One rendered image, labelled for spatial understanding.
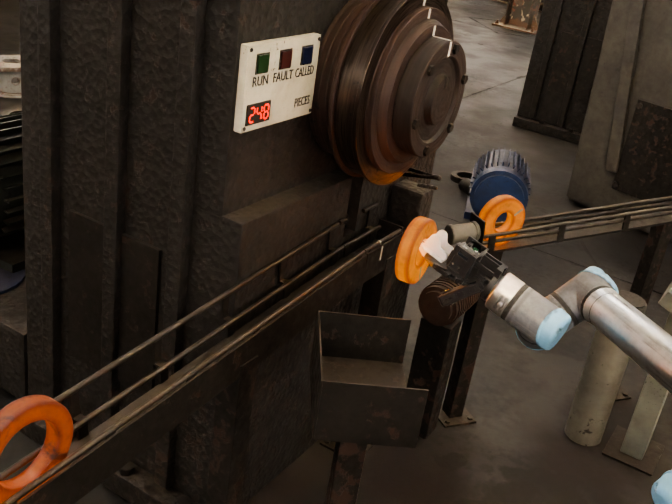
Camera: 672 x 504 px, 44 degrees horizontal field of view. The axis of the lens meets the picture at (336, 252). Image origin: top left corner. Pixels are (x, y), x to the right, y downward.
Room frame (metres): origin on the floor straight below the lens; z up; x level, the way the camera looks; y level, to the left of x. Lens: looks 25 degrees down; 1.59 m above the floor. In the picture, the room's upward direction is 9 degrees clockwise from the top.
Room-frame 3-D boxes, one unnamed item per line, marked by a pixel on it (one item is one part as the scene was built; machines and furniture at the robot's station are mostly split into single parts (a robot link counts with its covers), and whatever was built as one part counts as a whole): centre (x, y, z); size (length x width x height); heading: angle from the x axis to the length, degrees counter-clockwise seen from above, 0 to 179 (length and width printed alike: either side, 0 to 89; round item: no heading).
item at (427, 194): (2.19, -0.19, 0.68); 0.11 x 0.08 x 0.24; 61
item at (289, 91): (1.73, 0.17, 1.15); 0.26 x 0.02 x 0.18; 151
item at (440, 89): (1.93, -0.17, 1.11); 0.28 x 0.06 x 0.28; 151
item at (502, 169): (4.15, -0.80, 0.17); 0.57 x 0.31 x 0.34; 171
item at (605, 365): (2.26, -0.90, 0.26); 0.12 x 0.12 x 0.52
